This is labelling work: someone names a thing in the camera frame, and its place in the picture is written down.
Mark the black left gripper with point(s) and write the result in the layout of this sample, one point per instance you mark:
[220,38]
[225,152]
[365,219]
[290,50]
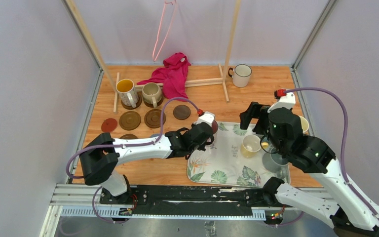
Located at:
[202,146]

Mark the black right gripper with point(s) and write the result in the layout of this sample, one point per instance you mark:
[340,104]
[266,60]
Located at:
[253,111]

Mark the dark wooden coaster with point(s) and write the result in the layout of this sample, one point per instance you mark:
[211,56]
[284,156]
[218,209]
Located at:
[152,118]
[181,112]

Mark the pale yellow mug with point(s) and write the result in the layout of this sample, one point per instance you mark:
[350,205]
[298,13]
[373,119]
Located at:
[251,144]

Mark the white enamel mug black rim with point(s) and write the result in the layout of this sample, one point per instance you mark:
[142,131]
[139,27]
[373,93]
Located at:
[240,75]

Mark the floral white serving tray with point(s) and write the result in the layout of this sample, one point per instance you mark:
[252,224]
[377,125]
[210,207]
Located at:
[222,163]

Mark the cream white mug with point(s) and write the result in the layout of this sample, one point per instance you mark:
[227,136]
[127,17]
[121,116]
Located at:
[304,124]

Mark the plain dark brown coaster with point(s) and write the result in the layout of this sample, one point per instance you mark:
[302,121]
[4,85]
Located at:
[128,136]

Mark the amber brown coaster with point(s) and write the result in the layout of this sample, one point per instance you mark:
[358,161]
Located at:
[129,120]

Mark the beige ceramic mug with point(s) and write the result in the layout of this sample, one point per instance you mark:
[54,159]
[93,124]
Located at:
[152,95]

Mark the magenta cloth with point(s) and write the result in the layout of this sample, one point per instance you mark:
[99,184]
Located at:
[173,76]

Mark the glass mug yellow inside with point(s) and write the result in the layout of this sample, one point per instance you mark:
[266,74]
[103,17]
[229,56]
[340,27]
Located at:
[127,92]

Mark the pink ceramic mug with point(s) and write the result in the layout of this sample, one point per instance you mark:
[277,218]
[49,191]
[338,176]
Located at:
[214,127]

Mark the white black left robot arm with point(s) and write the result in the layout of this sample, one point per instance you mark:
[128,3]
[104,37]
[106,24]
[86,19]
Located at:
[104,153]

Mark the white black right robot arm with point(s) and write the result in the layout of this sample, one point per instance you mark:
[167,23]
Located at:
[351,213]

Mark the red coaster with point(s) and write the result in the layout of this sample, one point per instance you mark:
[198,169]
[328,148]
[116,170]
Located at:
[109,125]

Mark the grey ceramic mug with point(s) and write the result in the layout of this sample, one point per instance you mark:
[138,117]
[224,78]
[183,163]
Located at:
[274,162]

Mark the wooden drying rack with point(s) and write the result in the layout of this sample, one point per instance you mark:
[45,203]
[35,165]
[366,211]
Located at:
[198,82]

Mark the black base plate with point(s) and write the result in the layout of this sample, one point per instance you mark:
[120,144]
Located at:
[192,200]

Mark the pink wire hanger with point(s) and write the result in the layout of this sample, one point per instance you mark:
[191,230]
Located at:
[162,31]

